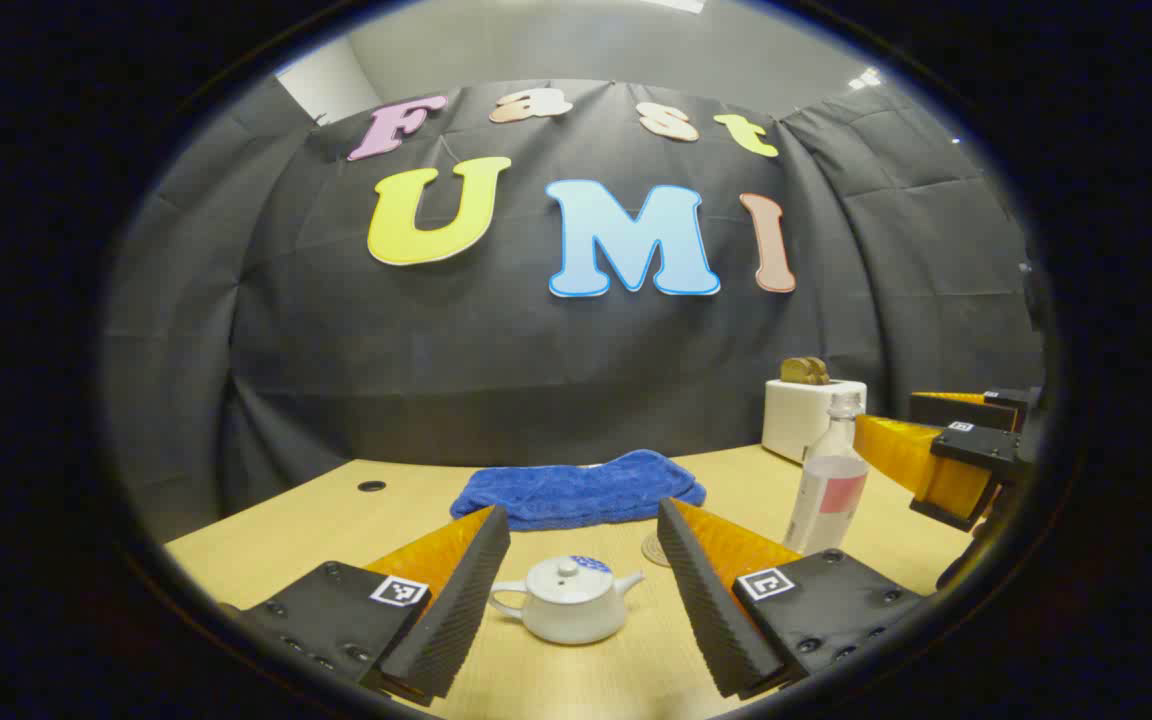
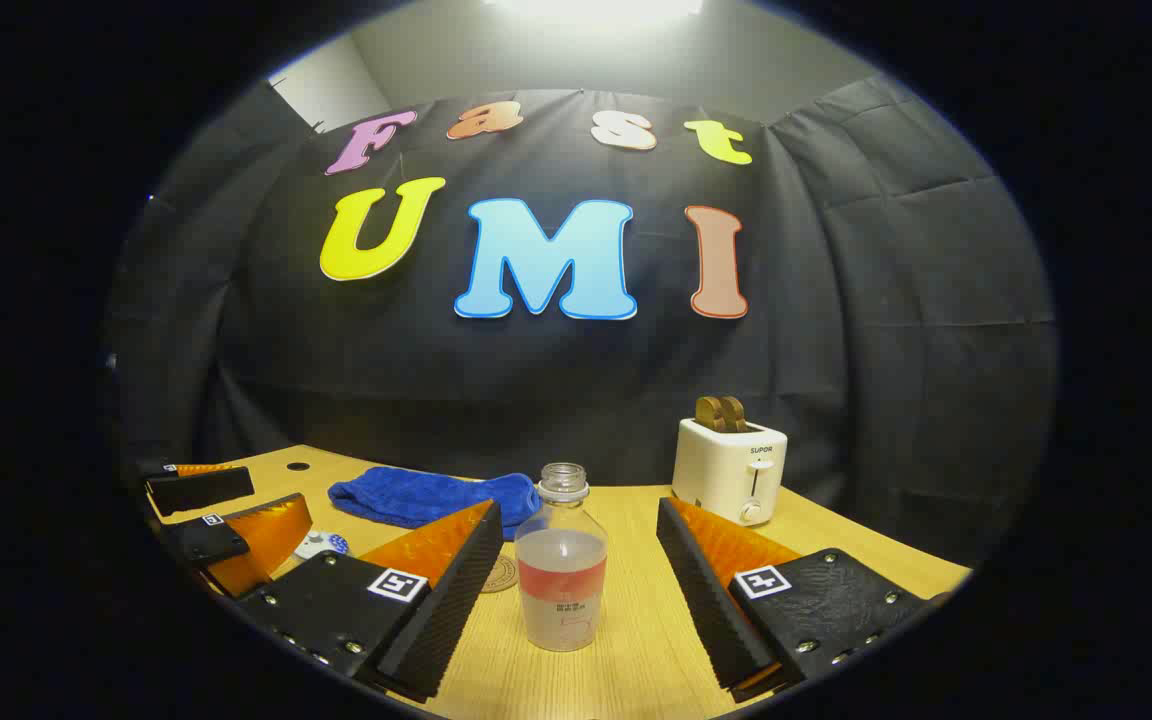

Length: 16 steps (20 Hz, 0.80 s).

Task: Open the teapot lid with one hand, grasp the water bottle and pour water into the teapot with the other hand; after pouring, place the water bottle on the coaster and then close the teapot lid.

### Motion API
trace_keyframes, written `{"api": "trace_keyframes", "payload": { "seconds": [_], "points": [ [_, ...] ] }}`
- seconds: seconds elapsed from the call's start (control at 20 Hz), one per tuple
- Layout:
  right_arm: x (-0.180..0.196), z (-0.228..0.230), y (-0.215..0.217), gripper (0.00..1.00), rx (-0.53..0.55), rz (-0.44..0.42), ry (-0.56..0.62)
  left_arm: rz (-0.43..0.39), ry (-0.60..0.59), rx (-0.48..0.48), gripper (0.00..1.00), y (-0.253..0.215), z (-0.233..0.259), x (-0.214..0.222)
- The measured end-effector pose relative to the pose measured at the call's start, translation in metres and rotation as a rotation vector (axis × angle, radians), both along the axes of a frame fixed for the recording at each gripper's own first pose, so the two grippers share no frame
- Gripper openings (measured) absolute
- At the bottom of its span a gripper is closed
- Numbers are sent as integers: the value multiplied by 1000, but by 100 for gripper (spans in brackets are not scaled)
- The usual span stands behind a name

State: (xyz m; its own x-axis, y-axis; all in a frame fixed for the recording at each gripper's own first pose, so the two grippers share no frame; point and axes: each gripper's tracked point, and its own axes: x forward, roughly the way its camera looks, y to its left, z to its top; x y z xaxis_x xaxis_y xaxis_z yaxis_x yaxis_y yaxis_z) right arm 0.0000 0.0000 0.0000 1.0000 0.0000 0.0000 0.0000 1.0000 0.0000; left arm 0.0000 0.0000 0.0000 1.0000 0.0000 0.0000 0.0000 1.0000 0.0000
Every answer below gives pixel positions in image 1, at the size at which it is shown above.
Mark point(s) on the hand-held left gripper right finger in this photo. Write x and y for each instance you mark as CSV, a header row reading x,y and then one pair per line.
x,y
706,610

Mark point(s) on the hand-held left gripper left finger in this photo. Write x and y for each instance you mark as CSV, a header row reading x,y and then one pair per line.
x,y
456,620

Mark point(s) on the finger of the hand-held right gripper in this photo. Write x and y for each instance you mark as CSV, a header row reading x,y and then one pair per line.
x,y
901,450
946,408

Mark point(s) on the round wooden coaster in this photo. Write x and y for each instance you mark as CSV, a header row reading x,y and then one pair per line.
x,y
655,550

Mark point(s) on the clear plastic water bottle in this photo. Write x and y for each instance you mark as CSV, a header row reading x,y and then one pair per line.
x,y
826,500

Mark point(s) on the white ceramic teacup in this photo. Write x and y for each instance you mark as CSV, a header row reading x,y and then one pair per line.
x,y
571,618

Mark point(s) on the white teacup lid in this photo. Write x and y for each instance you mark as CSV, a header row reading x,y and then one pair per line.
x,y
568,580

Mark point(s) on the white toaster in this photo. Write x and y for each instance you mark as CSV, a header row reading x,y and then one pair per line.
x,y
796,420

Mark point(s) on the brown toast slice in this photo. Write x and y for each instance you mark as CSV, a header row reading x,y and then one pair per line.
x,y
794,371
820,372

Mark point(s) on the blue towel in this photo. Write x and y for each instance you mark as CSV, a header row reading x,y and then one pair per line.
x,y
576,490

